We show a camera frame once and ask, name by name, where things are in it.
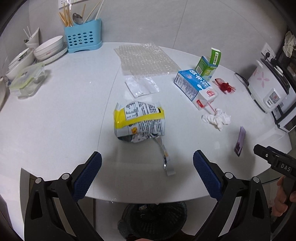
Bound purple sachet wrapper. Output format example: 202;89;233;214
234;126;246;157

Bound white tissue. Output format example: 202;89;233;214
202;108;231;131

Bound yellow silver snack bag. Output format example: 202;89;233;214
113;101;176;176

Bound blue white milk carton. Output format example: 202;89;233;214
174;69;218;109

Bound red mesh net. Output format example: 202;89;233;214
214;78;236;94

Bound small clear plastic bag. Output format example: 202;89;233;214
125;77;159;98

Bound black mesh trash bin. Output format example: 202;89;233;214
117;201;187;240

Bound person's right hand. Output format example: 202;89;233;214
271;176;288;217

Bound white microwave oven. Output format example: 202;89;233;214
271;90;296;133

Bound white rice cooker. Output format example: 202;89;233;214
247;58;290;113

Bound green white drink carton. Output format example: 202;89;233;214
195;48;221;81

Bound clear food container green lid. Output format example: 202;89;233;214
9;63;46;98

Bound hanging white cloth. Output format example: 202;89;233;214
282;31;296;58

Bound stacked white plates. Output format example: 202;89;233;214
34;45;69;65

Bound bubble wrap sheet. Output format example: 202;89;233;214
114;43;181;79

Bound white bowl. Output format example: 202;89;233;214
34;36;64;61

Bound blue utensil holder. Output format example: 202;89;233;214
64;18;103;53

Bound white cup with straws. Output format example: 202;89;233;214
23;27;40;49

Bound metal spoon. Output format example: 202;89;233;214
72;13;84;25

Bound wooden chopsticks bundle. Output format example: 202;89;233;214
58;4;86;27

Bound black power cable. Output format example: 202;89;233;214
234;72;250;88

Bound white wall socket right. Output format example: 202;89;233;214
261;43;276;61

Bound white wall socket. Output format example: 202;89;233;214
57;0;88;10
261;43;276;61

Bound white wall socket left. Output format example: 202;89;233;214
57;0;88;10

